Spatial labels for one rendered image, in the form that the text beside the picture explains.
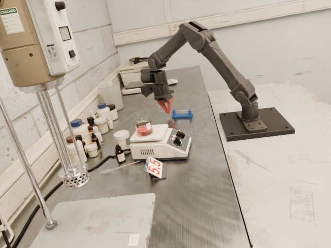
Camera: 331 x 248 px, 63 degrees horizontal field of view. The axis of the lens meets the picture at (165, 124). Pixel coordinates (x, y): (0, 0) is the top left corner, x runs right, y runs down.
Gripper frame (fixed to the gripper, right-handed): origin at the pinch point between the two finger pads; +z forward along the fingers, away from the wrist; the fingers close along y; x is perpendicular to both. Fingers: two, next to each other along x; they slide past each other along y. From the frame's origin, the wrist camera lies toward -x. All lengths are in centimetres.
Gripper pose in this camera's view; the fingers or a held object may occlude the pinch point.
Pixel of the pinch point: (167, 111)
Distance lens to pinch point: 131.9
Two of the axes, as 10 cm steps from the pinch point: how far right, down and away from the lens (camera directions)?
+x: 9.1, -0.4, -4.1
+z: 2.0, 9.1, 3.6
